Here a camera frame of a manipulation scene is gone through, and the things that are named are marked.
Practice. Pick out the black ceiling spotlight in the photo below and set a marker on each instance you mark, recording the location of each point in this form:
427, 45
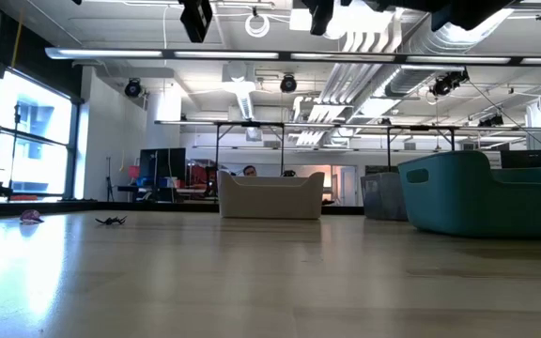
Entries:
288, 83
446, 83
133, 87
490, 120

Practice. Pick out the person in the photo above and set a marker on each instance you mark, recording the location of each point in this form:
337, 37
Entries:
250, 171

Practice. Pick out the black background table frame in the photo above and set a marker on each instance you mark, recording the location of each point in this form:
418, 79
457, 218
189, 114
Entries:
389, 150
217, 150

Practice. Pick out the black background robot arm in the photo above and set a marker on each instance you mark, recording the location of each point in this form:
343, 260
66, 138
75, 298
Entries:
289, 173

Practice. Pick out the white ceiling duct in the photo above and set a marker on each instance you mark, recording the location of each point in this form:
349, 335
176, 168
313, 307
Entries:
244, 101

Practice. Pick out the black tripod stand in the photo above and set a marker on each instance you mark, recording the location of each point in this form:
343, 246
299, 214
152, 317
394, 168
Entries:
109, 188

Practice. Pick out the white plastic bin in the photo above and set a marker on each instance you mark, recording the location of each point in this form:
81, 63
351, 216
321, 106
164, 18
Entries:
270, 197

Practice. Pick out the black computer monitor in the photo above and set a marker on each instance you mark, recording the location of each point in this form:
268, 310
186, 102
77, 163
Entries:
165, 164
531, 158

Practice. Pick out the black plastic spider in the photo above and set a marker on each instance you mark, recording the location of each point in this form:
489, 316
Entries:
111, 220

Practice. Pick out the dark background desk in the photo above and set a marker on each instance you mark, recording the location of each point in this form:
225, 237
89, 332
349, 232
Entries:
158, 193

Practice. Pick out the teal plastic bin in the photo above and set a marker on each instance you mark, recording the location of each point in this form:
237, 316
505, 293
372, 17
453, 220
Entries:
463, 202

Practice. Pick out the grey translucent plastic bin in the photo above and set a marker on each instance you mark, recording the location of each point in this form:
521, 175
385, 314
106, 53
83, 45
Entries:
383, 197

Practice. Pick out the red storage bin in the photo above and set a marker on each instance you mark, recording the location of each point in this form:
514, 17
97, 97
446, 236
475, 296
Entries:
134, 172

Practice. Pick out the purple plastic witch hat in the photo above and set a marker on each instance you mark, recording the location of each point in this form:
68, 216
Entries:
31, 216

